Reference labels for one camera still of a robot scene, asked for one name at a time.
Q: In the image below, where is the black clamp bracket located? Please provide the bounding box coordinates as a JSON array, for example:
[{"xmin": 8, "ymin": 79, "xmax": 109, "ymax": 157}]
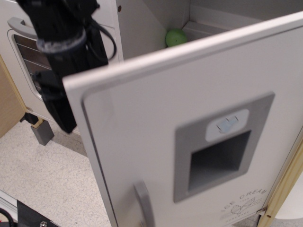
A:
[{"xmin": 19, "ymin": 113, "xmax": 39, "ymax": 125}]

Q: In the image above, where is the grey oven door handle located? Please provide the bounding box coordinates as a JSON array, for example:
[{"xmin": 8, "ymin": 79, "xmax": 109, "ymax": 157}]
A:
[{"xmin": 7, "ymin": 17, "xmax": 37, "ymax": 39}]

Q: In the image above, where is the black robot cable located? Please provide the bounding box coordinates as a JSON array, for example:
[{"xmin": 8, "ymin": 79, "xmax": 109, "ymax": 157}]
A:
[{"xmin": 91, "ymin": 17, "xmax": 117, "ymax": 62}]

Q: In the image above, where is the white toy oven door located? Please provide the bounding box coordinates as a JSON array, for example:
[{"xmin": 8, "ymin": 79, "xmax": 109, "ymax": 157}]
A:
[{"xmin": 0, "ymin": 0, "xmax": 88, "ymax": 157}]

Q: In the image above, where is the white round object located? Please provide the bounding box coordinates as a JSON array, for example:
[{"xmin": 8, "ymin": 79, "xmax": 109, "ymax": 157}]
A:
[{"xmin": 275, "ymin": 204, "xmax": 303, "ymax": 220}]

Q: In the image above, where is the light wooden right post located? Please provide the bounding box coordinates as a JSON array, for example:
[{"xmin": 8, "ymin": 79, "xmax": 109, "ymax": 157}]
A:
[{"xmin": 257, "ymin": 129, "xmax": 303, "ymax": 227}]

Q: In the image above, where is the grey fridge door handle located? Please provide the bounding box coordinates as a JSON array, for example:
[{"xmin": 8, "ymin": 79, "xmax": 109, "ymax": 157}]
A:
[{"xmin": 134, "ymin": 181, "xmax": 156, "ymax": 227}]

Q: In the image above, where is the grey kitchen leg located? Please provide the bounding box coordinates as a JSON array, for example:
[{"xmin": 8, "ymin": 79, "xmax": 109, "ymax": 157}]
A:
[{"xmin": 31, "ymin": 121, "xmax": 54, "ymax": 146}]

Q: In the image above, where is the grey ice dispenser panel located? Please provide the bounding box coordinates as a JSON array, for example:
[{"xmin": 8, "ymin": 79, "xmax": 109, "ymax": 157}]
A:
[{"xmin": 173, "ymin": 92, "xmax": 275, "ymax": 203}]

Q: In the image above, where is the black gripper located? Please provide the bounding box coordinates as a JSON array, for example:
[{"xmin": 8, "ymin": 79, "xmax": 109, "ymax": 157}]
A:
[{"xmin": 33, "ymin": 30, "xmax": 108, "ymax": 133}]

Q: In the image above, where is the white toy fridge door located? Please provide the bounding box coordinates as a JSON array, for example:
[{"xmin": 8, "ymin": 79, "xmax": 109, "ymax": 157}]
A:
[{"xmin": 63, "ymin": 12, "xmax": 303, "ymax": 227}]

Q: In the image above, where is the green toy ball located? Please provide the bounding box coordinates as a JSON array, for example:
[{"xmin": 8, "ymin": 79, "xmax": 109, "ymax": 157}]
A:
[{"xmin": 165, "ymin": 28, "xmax": 187, "ymax": 47}]

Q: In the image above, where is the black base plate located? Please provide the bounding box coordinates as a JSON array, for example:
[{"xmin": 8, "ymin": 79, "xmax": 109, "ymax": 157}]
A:
[{"xmin": 0, "ymin": 200, "xmax": 60, "ymax": 227}]

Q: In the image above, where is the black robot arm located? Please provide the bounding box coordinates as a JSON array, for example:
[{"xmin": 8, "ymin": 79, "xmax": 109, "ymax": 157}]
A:
[{"xmin": 17, "ymin": 0, "xmax": 112, "ymax": 133}]

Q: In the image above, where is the light wooden side panel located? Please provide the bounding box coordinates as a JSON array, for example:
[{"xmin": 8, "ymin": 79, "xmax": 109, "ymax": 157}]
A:
[{"xmin": 0, "ymin": 57, "xmax": 26, "ymax": 137}]

